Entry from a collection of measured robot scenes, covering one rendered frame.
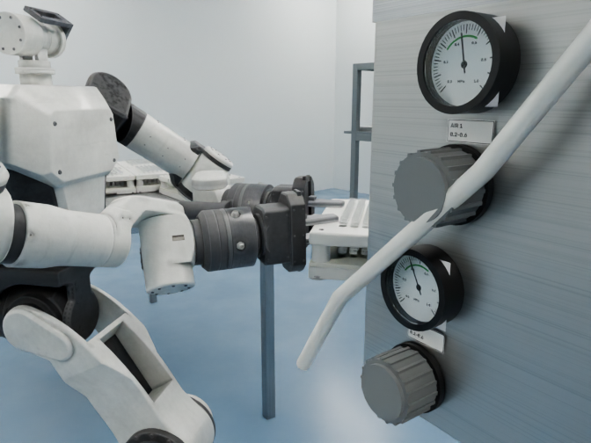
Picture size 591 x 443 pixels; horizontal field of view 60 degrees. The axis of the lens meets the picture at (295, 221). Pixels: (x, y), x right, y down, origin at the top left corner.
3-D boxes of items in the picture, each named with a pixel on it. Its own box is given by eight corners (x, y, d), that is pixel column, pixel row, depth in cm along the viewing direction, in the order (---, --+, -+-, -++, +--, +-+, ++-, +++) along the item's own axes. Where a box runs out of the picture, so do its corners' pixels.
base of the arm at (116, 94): (85, 168, 112) (40, 132, 109) (113, 142, 122) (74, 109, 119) (119, 124, 104) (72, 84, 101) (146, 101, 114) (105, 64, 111)
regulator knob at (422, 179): (385, 223, 22) (390, 119, 21) (424, 216, 23) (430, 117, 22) (450, 242, 19) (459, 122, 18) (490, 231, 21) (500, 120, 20)
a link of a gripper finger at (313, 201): (340, 208, 87) (306, 206, 89) (346, 204, 90) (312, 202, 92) (340, 199, 87) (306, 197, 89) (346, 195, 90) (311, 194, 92)
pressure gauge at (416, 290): (378, 315, 25) (382, 240, 24) (397, 308, 26) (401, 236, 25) (441, 344, 22) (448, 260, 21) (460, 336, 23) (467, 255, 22)
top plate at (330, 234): (488, 256, 69) (490, 242, 68) (308, 245, 73) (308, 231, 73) (466, 214, 92) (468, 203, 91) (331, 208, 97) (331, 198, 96)
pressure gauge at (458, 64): (414, 112, 21) (419, 17, 20) (434, 112, 22) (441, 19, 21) (494, 115, 18) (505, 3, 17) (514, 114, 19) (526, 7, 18)
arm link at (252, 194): (317, 170, 94) (258, 169, 98) (301, 179, 85) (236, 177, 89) (318, 236, 97) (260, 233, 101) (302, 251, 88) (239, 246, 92)
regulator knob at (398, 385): (354, 407, 25) (357, 323, 24) (390, 390, 27) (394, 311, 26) (406, 444, 23) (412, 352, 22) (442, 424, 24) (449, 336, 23)
